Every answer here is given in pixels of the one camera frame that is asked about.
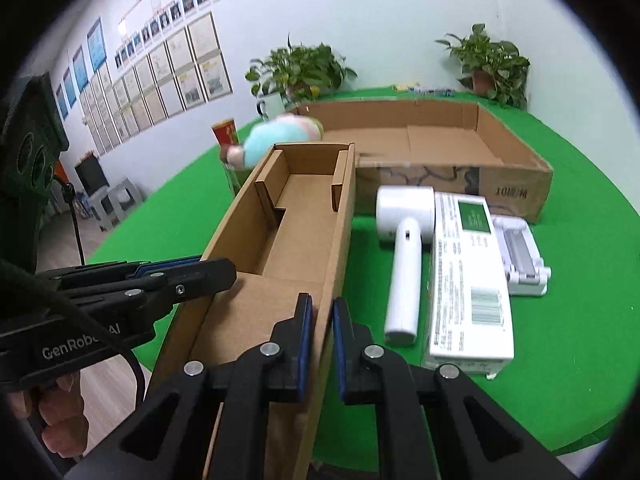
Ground potted plant in white pot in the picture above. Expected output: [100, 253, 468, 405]
[245, 35, 358, 120]

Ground wall of framed certificates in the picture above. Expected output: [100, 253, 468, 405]
[80, 10, 233, 156]

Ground potted plant in brown pot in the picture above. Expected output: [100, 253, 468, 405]
[435, 23, 531, 110]

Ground black screen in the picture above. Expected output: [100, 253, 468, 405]
[75, 155, 109, 197]

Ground row of small packets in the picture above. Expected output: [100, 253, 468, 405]
[395, 84, 456, 97]

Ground narrow cardboard box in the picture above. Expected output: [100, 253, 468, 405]
[150, 142, 357, 480]

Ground red can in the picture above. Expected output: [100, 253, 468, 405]
[212, 118, 240, 161]

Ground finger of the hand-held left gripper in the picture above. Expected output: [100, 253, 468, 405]
[35, 256, 203, 283]
[60, 258, 237, 331]

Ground person's left hand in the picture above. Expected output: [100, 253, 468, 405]
[10, 374, 87, 460]

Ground grey plastic stool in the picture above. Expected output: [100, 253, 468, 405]
[107, 177, 146, 217]
[90, 194, 127, 233]

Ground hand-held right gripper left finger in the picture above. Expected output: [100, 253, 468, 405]
[65, 294, 313, 480]

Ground green tablecloth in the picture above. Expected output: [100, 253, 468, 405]
[87, 85, 633, 456]

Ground white plastic holder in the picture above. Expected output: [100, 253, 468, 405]
[490, 214, 552, 297]

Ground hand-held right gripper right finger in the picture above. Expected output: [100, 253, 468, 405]
[332, 297, 571, 480]

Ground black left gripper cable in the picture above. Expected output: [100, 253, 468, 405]
[0, 175, 148, 411]

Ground white handheld fabric shaver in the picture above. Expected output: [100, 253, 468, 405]
[375, 186, 436, 347]

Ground white green-label packaging box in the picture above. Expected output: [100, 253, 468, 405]
[420, 191, 516, 380]

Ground light blue plush toy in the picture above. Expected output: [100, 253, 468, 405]
[222, 112, 325, 170]

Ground large shallow cardboard box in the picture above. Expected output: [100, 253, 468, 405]
[285, 99, 554, 225]

